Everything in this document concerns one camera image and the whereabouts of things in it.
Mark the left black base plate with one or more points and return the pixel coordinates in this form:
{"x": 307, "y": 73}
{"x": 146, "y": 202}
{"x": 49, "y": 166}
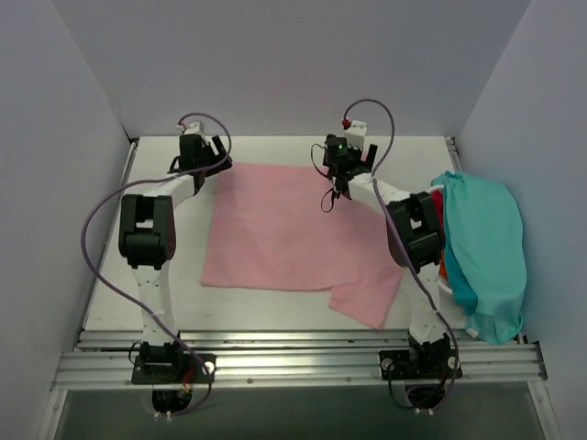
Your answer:
{"x": 184, "y": 371}

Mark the teal t shirt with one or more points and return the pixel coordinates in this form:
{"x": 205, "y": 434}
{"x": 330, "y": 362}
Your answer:
{"x": 484, "y": 256}

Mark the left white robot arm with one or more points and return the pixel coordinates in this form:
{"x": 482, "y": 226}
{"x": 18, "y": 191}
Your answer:
{"x": 147, "y": 241}

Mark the white laundry basket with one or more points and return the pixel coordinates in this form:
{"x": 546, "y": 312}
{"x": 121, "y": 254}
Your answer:
{"x": 443, "y": 285}

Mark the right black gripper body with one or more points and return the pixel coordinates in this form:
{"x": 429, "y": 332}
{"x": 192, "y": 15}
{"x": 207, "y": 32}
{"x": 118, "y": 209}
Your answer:
{"x": 362, "y": 166}

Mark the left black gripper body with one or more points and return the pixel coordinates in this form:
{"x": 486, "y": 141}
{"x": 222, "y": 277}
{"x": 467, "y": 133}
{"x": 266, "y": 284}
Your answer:
{"x": 213, "y": 156}

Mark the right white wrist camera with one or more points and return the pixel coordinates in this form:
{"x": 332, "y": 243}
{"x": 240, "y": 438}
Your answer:
{"x": 354, "y": 131}

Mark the aluminium mounting rail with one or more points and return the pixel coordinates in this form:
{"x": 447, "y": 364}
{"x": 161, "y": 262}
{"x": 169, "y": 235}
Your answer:
{"x": 290, "y": 359}

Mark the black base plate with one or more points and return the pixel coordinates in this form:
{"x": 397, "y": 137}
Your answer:
{"x": 407, "y": 365}
{"x": 184, "y": 371}

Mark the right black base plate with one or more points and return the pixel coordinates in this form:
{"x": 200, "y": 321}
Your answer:
{"x": 407, "y": 365}

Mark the orange garment in basket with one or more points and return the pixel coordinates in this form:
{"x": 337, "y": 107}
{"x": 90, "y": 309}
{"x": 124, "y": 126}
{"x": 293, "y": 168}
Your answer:
{"x": 442, "y": 270}

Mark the pink t shirt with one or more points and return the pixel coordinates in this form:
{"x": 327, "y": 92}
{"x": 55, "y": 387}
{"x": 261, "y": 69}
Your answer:
{"x": 269, "y": 232}

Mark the red garment in basket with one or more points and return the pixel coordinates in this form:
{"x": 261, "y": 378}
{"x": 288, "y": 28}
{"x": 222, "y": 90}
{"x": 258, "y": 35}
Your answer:
{"x": 438, "y": 202}

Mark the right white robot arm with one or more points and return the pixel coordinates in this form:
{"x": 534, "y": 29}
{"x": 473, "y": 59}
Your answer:
{"x": 414, "y": 234}

